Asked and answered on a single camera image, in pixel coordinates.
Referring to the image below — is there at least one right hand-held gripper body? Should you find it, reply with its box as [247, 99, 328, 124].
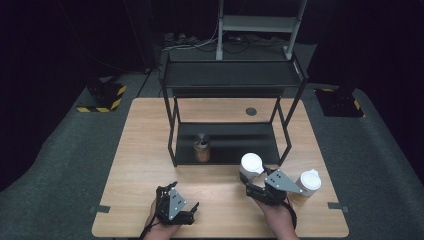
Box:
[245, 169, 304, 207]

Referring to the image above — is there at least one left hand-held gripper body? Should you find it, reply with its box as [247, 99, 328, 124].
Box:
[154, 185, 196, 226]

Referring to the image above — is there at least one glass spice jar white lid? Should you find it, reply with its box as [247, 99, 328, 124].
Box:
[289, 169, 323, 205]
[239, 152, 265, 183]

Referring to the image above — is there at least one black metal shelf rack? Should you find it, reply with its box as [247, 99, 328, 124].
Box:
[159, 53, 309, 168]

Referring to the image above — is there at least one person's left hand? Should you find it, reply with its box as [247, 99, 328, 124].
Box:
[143, 199, 183, 240]

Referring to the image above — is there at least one person's right hand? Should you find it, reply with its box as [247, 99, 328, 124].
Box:
[255, 196, 298, 240]

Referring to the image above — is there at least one grey tape piece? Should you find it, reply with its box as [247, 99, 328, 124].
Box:
[89, 204, 111, 214]
[327, 201, 350, 214]

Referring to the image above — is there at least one yellow black striped stand base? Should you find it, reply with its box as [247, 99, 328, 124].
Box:
[314, 87, 365, 118]
[76, 79, 128, 114]

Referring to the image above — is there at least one light grey metal stand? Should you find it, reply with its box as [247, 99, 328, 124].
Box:
[215, 0, 308, 61]

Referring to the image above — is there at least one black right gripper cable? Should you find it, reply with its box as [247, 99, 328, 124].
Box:
[282, 197, 298, 231]

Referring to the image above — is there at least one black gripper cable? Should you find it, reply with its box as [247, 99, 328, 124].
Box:
[282, 197, 298, 231]
[139, 213, 161, 240]

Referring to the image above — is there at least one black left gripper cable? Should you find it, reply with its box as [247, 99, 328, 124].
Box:
[139, 213, 161, 240]

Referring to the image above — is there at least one white floor cable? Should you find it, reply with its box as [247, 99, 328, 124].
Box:
[162, 19, 224, 52]

